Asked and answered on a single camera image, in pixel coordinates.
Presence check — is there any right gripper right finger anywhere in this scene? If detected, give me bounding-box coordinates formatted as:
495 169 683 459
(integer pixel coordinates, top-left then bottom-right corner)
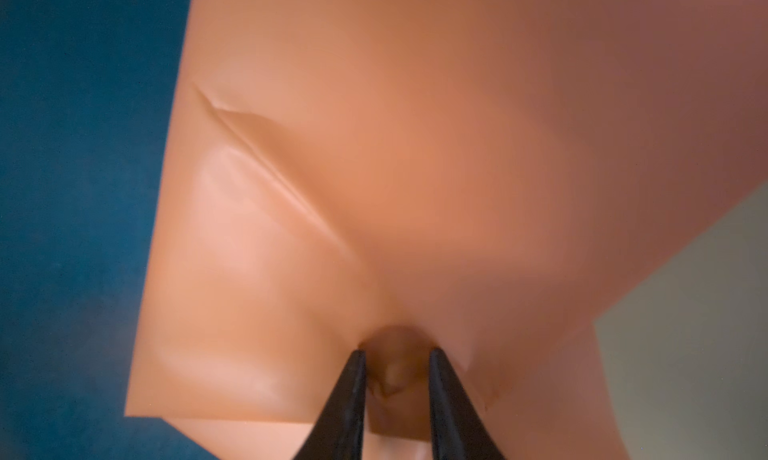
428 348 506 460

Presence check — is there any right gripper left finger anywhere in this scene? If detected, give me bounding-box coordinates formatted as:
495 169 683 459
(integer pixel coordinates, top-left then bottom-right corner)
293 350 367 460

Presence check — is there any orange wrapping paper sheet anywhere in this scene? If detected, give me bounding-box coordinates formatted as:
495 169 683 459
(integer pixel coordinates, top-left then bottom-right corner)
125 0 767 459

